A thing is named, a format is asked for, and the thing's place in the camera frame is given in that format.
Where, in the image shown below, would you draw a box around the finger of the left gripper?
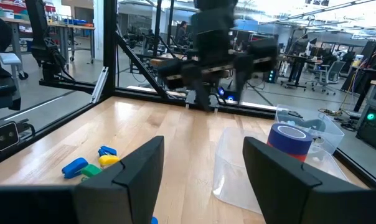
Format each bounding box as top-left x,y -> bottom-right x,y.
158,58 -> 192,91
237,37 -> 279,103

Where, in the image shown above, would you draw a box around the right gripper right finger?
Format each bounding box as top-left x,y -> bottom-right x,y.
242,136 -> 376,224

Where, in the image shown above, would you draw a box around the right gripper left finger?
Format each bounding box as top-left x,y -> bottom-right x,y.
72,135 -> 164,224

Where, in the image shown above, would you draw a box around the yellow mini stapler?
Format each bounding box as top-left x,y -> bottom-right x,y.
98,154 -> 121,167

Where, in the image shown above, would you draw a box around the blue tape roll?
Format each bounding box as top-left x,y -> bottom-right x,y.
266,123 -> 314,156

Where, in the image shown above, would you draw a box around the wooden workbench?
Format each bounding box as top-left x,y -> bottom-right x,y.
149,55 -> 232,82

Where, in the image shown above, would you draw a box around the black computer tower lights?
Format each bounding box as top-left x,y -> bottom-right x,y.
266,68 -> 279,84

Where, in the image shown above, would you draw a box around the black standing desk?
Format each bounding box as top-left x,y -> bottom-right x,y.
280,52 -> 319,91

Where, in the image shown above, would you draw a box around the person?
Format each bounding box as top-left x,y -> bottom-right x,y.
174,20 -> 189,47

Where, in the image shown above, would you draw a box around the black computer blue lights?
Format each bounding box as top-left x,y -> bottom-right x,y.
218,82 -> 242,103

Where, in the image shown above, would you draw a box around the grey office chair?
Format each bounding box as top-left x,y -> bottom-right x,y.
311,60 -> 347,96

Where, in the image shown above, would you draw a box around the black computer green light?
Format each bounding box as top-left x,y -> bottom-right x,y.
355,98 -> 376,154

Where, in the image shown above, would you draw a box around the grey workbench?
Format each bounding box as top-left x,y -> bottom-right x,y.
1,17 -> 96,65

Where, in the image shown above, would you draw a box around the white stool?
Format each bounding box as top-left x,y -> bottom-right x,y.
0,52 -> 29,81

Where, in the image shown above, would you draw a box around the black office chair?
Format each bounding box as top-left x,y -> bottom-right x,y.
0,9 -> 22,112

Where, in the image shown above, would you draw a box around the black aluminium table frame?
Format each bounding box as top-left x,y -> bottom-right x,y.
0,0 -> 376,190

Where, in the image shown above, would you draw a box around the silver aluminium bracket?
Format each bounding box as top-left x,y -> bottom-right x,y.
90,66 -> 110,105

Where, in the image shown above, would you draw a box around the floor cable bundle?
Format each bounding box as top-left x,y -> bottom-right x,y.
318,107 -> 362,131

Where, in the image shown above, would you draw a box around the black table-level camera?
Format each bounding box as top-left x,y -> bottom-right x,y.
0,119 -> 36,155

